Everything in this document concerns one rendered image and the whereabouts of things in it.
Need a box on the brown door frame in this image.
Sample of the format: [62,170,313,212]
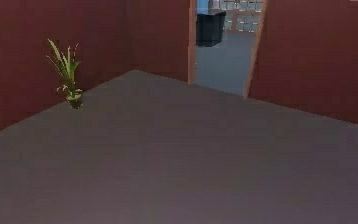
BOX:
[187,0,269,100]

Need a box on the green potted house plant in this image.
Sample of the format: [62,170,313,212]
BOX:
[45,38,85,110]

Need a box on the black cabinet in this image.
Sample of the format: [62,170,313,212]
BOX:
[195,9,227,48]

